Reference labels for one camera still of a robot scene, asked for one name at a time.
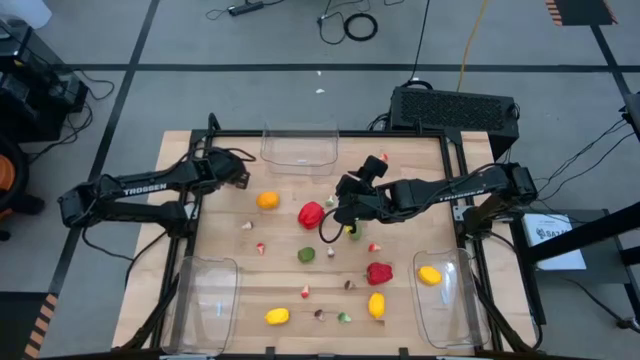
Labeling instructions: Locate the black metal stand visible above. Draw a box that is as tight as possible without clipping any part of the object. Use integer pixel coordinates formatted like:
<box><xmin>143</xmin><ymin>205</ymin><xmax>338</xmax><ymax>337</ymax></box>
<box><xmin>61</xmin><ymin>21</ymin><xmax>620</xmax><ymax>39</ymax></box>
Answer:
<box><xmin>510</xmin><ymin>199</ymin><xmax>640</xmax><ymax>334</ymax></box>

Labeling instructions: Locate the hazard striped black mat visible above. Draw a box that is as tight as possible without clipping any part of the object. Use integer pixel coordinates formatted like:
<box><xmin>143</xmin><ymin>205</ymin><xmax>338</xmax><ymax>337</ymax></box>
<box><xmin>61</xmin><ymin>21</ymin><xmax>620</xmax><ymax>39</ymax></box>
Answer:
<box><xmin>0</xmin><ymin>291</ymin><xmax>60</xmax><ymax>360</ymax></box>
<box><xmin>543</xmin><ymin>0</ymin><xmax>617</xmax><ymax>27</ymax></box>

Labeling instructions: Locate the large red toy bell pepper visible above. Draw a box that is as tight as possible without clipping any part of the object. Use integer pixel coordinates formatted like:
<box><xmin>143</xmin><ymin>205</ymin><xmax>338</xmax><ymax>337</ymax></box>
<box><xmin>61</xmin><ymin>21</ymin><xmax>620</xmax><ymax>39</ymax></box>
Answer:
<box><xmin>297</xmin><ymin>200</ymin><xmax>327</xmax><ymax>231</ymax></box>

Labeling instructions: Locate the black power strip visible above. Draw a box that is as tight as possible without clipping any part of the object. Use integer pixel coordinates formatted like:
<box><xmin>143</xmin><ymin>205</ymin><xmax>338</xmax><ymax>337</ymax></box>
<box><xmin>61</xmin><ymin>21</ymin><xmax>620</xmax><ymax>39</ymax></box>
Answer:
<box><xmin>227</xmin><ymin>0</ymin><xmax>265</xmax><ymax>17</ymax></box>

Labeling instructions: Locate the black computer case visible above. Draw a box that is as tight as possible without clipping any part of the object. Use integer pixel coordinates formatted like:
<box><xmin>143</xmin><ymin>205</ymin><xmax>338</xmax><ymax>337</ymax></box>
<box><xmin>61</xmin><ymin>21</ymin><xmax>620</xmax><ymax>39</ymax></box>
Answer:
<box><xmin>388</xmin><ymin>84</ymin><xmax>521</xmax><ymax>161</ymax></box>

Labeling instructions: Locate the coiled black cable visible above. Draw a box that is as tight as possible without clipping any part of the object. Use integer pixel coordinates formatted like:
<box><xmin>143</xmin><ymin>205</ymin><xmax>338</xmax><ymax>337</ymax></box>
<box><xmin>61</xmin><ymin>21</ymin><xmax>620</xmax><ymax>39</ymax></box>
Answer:
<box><xmin>343</xmin><ymin>12</ymin><xmax>379</xmax><ymax>43</ymax></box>

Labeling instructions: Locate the right gripper black cable loop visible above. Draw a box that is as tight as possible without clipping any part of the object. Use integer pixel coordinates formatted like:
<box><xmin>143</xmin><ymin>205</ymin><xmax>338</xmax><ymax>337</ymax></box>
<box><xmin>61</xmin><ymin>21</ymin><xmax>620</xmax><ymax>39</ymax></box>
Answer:
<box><xmin>318</xmin><ymin>207</ymin><xmax>347</xmax><ymax>245</ymax></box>

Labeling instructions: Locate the clear plastic bin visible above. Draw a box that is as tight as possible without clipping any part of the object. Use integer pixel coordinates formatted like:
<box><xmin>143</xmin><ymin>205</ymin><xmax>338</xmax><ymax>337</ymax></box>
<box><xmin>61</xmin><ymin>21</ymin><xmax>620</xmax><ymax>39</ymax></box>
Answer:
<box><xmin>407</xmin><ymin>248</ymin><xmax>494</xmax><ymax>351</ymax></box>
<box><xmin>160</xmin><ymin>255</ymin><xmax>240</xmax><ymax>357</ymax></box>
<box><xmin>259</xmin><ymin>121</ymin><xmax>340</xmax><ymax>177</ymax></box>

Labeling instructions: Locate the yellow toy lemon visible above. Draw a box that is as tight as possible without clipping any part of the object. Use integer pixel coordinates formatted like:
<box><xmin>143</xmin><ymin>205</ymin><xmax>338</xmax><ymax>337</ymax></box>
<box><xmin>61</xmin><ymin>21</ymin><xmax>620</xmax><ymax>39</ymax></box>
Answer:
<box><xmin>417</xmin><ymin>265</ymin><xmax>444</xmax><ymax>287</ymax></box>
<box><xmin>367</xmin><ymin>291</ymin><xmax>386</xmax><ymax>321</ymax></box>
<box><xmin>263</xmin><ymin>307</ymin><xmax>291</xmax><ymax>327</ymax></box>

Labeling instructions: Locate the black and orange machine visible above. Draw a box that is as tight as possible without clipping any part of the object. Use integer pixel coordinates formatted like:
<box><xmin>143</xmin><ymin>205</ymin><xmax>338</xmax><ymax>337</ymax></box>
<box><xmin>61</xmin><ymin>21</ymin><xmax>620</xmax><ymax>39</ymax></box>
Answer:
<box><xmin>0</xmin><ymin>134</ymin><xmax>47</xmax><ymax>242</ymax></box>

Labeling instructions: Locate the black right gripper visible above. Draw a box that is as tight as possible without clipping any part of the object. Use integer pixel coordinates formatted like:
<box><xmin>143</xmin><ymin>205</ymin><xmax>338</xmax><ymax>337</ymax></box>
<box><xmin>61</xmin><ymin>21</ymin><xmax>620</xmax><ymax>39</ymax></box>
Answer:
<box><xmin>333</xmin><ymin>154</ymin><xmax>401</xmax><ymax>236</ymax></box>

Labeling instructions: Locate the long black cable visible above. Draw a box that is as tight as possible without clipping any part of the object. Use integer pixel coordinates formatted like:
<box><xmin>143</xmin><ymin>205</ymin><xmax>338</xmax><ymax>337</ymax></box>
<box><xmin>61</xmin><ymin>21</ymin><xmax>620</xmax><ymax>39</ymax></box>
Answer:
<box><xmin>403</xmin><ymin>0</ymin><xmax>434</xmax><ymax>91</ymax></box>

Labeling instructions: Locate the white paper sign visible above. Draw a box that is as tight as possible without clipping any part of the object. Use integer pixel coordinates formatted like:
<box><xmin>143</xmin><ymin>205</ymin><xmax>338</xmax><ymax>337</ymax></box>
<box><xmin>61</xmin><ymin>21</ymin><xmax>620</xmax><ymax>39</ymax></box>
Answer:
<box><xmin>522</xmin><ymin>213</ymin><xmax>587</xmax><ymax>271</ymax></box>

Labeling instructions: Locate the yellow cable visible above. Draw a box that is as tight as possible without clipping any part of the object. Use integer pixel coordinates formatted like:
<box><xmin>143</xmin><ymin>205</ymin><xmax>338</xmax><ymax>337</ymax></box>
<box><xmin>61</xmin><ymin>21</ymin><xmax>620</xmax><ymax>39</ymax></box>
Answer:
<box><xmin>455</xmin><ymin>0</ymin><xmax>490</xmax><ymax>92</ymax></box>

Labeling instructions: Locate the black equipment cart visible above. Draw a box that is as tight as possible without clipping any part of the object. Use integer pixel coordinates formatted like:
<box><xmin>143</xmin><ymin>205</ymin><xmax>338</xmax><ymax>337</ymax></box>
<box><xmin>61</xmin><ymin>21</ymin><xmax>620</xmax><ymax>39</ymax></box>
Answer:
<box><xmin>0</xmin><ymin>19</ymin><xmax>90</xmax><ymax>144</ymax></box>

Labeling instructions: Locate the white rounded object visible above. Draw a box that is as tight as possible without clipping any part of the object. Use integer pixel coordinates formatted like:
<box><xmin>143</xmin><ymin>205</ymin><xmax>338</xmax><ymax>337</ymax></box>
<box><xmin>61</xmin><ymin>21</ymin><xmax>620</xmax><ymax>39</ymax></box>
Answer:
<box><xmin>0</xmin><ymin>0</ymin><xmax>54</xmax><ymax>30</ymax></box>

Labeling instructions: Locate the orange toy lemon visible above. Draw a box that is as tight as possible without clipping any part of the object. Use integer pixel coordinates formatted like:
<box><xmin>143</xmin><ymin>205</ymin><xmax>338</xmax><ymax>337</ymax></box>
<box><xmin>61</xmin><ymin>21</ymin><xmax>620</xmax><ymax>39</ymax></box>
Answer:
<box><xmin>255</xmin><ymin>191</ymin><xmax>281</xmax><ymax>211</ymax></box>

